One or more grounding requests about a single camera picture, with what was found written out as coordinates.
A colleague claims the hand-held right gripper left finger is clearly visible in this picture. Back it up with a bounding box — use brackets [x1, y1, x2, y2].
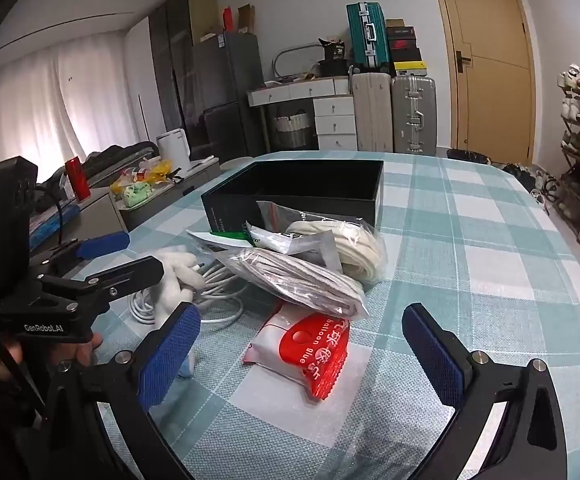
[34, 302, 211, 480]

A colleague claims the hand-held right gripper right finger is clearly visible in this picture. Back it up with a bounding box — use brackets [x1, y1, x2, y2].
[402, 302, 568, 480]

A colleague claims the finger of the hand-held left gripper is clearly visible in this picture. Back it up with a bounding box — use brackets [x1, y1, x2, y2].
[22, 255, 165, 331]
[30, 232, 130, 277]

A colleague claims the white soft cloth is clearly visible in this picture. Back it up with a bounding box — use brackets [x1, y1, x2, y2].
[154, 251, 207, 311]

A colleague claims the white charging cable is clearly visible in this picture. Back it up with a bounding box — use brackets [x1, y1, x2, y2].
[128, 255, 245, 326]

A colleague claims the red and white packet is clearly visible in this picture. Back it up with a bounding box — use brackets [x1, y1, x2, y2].
[242, 305, 353, 401]

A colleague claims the white rope coil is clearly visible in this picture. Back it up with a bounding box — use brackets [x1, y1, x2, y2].
[257, 201, 388, 286]

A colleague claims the grey cable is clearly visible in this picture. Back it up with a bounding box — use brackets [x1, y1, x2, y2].
[215, 247, 371, 321]

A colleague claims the silver foil packet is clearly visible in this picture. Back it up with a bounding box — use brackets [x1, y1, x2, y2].
[245, 221, 343, 272]

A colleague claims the black cardboard box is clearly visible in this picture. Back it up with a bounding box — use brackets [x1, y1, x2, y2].
[201, 160, 385, 233]

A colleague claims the grey side table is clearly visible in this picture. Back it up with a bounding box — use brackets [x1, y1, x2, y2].
[30, 157, 221, 248]

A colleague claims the blue packet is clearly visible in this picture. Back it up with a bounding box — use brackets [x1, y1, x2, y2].
[30, 205, 78, 248]

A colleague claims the light green bag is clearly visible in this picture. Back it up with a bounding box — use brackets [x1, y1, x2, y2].
[122, 182, 153, 208]

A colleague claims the red bottle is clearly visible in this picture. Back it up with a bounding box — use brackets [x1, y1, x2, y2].
[66, 156, 90, 201]

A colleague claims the green and white packet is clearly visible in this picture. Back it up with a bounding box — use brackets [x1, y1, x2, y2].
[187, 229, 258, 256]

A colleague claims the dark clothing pile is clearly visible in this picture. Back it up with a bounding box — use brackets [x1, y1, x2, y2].
[37, 141, 161, 196]

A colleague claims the yellow plastic bag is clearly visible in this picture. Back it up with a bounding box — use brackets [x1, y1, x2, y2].
[110, 160, 173, 196]

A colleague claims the teal checked tablecloth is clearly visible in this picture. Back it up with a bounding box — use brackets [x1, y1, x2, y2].
[20, 150, 580, 480]

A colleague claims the white curtain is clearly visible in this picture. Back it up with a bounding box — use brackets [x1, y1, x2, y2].
[0, 40, 140, 186]

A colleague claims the white appliance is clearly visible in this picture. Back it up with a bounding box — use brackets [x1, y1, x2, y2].
[156, 129, 191, 171]

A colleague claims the grey refrigerator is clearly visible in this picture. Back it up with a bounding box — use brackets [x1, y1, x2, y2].
[192, 32, 265, 161]

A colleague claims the dark glass cabinet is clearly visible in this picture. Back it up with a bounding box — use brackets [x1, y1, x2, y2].
[149, 0, 218, 148]

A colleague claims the pile of floor shoes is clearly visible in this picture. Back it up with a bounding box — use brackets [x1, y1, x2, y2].
[500, 160, 561, 206]

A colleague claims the grey and white laundry basket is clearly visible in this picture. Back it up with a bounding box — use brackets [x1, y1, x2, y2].
[270, 112, 313, 148]

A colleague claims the silver suitcase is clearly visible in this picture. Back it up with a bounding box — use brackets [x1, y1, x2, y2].
[391, 76, 438, 156]

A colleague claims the beige suitcase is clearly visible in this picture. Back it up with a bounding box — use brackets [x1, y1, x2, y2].
[352, 71, 395, 153]

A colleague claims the large brown cardboard box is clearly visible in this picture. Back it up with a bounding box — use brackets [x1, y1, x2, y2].
[187, 0, 219, 43]

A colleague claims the white dressing desk with drawers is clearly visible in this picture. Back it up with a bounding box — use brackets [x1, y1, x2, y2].
[247, 76, 358, 151]

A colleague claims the flat cardboard box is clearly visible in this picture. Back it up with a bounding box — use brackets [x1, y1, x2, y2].
[237, 4, 255, 36]

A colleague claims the oval mirror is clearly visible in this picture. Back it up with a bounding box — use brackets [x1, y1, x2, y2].
[272, 44, 328, 78]

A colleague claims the yellow and black shoe box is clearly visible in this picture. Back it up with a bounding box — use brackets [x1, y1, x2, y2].
[393, 61, 427, 79]

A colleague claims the black storage box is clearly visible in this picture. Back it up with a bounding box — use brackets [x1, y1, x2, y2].
[318, 59, 351, 79]

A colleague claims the tan wooden door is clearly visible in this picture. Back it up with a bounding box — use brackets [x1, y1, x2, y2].
[427, 0, 538, 166]

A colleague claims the black paper bag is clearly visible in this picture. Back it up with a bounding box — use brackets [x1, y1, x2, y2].
[320, 37, 348, 62]

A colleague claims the teal suitcase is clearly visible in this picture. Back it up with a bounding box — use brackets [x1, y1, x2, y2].
[346, 2, 391, 73]

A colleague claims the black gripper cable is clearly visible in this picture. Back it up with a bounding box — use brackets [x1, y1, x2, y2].
[34, 195, 66, 251]

